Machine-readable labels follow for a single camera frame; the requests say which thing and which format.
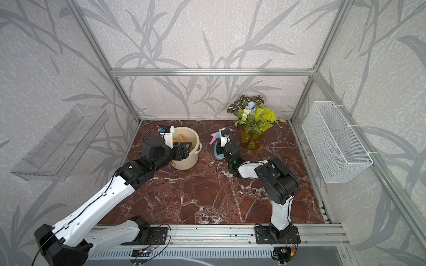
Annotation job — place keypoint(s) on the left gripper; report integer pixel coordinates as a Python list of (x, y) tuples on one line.
[(184, 153)]

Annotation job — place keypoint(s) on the teal pink spray bottle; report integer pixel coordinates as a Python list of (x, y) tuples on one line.
[(216, 141)]

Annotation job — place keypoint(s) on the green wooden-handled toy rake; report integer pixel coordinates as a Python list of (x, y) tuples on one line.
[(182, 138)]

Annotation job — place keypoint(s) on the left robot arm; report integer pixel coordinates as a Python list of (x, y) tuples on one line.
[(70, 243)]

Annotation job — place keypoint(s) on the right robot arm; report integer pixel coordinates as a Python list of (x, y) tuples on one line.
[(278, 181)]

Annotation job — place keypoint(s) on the cream plastic bucket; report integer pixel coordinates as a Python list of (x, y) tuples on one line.
[(189, 135)]

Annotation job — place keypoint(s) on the artificial plant in vase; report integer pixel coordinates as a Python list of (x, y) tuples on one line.
[(254, 118)]

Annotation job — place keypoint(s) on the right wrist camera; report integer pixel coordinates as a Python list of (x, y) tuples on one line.
[(224, 136)]

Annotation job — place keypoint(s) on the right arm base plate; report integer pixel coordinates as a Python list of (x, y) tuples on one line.
[(271, 235)]

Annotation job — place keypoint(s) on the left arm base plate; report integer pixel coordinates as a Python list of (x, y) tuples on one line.
[(153, 236)]

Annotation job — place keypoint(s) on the white wire mesh basket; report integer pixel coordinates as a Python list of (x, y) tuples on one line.
[(338, 151)]

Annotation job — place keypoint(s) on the aluminium mounting rail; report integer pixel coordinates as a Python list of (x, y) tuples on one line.
[(243, 235)]

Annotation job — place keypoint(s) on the clear plastic wall shelf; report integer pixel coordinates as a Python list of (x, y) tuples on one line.
[(57, 154)]

